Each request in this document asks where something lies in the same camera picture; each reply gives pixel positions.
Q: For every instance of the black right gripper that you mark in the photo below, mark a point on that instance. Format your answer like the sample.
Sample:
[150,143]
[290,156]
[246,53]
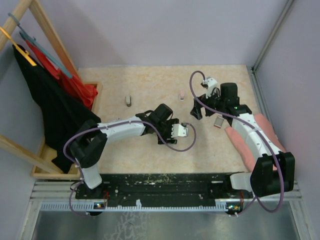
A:
[196,111]

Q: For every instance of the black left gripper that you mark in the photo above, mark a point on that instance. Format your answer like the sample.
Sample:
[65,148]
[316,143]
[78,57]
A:
[170,122]

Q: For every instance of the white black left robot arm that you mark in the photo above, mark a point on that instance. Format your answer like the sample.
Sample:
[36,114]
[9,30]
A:
[87,145]

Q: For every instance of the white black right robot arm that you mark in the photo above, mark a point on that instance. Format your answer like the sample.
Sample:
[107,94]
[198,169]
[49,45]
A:
[270,168]

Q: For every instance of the pink folded cloth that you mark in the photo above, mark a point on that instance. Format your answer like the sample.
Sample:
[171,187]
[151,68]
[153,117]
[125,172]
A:
[248,143]

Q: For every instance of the red hanging garment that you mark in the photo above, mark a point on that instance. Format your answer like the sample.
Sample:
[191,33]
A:
[83,93]

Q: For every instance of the black hanging garment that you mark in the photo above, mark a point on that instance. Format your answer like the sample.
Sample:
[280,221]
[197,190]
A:
[62,115]

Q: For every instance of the yellow clothes hanger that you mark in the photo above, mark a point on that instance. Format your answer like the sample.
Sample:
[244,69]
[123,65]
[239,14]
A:
[24,53]

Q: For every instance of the teal clothes hanger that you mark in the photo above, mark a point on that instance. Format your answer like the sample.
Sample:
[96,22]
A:
[37,47]

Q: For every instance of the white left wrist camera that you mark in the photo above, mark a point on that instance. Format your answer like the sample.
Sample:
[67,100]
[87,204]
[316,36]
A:
[179,130]

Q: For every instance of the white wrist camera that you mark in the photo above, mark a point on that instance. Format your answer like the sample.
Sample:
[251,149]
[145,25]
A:
[179,130]
[209,84]

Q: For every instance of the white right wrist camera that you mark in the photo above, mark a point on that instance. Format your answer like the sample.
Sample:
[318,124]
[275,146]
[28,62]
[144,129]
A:
[209,84]

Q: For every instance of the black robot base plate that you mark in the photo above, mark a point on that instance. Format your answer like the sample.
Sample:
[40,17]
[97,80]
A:
[163,190]

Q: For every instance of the wooden clothes rack frame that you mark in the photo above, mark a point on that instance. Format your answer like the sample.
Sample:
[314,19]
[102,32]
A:
[16,131]

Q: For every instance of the aluminium rail frame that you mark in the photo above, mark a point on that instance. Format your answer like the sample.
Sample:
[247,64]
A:
[60,195]

